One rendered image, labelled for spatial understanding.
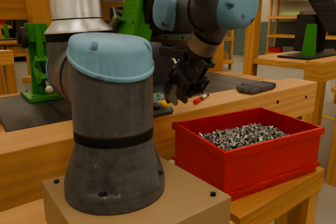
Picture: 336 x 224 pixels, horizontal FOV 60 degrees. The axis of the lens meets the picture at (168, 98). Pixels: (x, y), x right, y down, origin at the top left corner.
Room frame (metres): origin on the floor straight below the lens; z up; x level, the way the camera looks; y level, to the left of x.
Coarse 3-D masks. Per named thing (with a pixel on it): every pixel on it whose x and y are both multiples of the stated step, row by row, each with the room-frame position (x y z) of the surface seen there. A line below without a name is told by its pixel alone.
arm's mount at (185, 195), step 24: (168, 168) 0.47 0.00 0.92; (48, 192) 0.39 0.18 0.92; (168, 192) 0.39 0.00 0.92; (192, 192) 0.39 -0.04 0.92; (216, 192) 0.39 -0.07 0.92; (48, 216) 0.40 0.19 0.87; (72, 216) 0.33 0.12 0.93; (96, 216) 0.33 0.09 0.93; (120, 216) 0.33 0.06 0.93; (144, 216) 0.33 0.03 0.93; (168, 216) 0.33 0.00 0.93; (192, 216) 0.33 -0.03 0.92; (216, 216) 0.36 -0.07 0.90
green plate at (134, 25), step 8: (128, 0) 1.11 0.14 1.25; (136, 0) 1.07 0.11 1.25; (128, 8) 1.10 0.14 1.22; (136, 8) 1.05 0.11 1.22; (128, 16) 1.09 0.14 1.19; (136, 16) 1.04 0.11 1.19; (120, 24) 1.12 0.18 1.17; (128, 24) 1.07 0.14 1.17; (136, 24) 1.04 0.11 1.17; (144, 24) 1.07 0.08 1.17; (120, 32) 1.11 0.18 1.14; (128, 32) 1.06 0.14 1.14; (136, 32) 1.05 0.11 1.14; (144, 32) 1.07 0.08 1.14
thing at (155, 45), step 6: (120, 6) 1.27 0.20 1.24; (114, 30) 1.32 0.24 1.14; (150, 42) 1.27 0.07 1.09; (156, 42) 1.29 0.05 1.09; (156, 48) 1.29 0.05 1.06; (156, 54) 1.29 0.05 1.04; (156, 60) 1.29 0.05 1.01; (162, 60) 1.31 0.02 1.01; (168, 60) 1.33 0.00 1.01; (156, 66) 1.29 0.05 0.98; (162, 66) 1.31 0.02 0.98; (168, 66) 1.33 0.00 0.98; (156, 72) 1.29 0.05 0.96; (162, 72) 1.31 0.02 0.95; (156, 78) 1.29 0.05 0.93; (162, 78) 1.31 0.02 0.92
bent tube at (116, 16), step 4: (112, 8) 1.11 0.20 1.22; (116, 8) 1.12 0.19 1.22; (116, 12) 1.11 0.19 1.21; (120, 12) 1.11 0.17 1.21; (116, 16) 1.08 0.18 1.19; (120, 16) 1.09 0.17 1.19; (112, 20) 1.10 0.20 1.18; (116, 20) 1.10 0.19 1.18; (120, 20) 1.09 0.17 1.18; (124, 20) 1.09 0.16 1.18; (108, 24) 1.12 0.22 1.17; (112, 24) 1.11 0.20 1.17; (116, 24) 1.11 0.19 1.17; (112, 28) 1.12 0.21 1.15
